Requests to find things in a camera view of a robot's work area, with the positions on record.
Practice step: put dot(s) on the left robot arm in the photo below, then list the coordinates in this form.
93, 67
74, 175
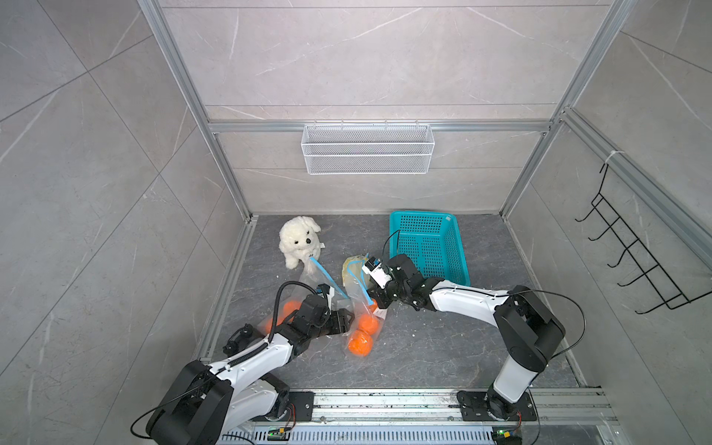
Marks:
208, 401

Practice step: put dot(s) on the yellow tissue packet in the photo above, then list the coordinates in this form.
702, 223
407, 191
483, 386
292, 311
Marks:
352, 271

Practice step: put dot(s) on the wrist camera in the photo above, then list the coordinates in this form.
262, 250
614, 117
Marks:
327, 292
378, 273

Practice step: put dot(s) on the teal plastic basket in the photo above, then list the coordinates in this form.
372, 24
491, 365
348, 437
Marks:
432, 240

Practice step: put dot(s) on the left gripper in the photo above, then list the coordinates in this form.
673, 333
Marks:
339, 321

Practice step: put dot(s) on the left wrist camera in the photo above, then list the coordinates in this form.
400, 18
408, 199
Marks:
327, 292

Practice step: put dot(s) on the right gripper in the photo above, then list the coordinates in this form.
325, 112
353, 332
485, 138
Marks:
376, 293

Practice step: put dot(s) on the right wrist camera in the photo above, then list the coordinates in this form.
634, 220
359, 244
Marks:
378, 273

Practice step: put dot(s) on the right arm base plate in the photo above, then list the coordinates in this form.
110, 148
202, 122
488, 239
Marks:
485, 405

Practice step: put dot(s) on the orange two bag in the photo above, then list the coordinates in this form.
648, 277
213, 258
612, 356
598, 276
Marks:
360, 343

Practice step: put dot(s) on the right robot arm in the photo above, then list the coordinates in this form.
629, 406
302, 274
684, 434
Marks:
530, 331

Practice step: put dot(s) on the aluminium rail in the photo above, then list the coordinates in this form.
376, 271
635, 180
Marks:
411, 407

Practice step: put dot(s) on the white wire wall basket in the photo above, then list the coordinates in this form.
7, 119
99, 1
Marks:
378, 148

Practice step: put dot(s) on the clear zip bag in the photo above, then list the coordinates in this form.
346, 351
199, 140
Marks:
313, 274
360, 300

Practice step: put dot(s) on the black wire hook rack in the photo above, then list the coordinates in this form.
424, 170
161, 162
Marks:
666, 292

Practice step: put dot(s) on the orange in left bag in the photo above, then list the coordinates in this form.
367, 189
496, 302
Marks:
289, 310

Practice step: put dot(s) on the white plush dog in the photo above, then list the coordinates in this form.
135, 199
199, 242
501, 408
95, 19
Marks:
299, 241

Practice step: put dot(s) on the orange one bag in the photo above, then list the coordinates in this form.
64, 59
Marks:
369, 324

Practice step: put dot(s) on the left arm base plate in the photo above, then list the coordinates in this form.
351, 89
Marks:
297, 406

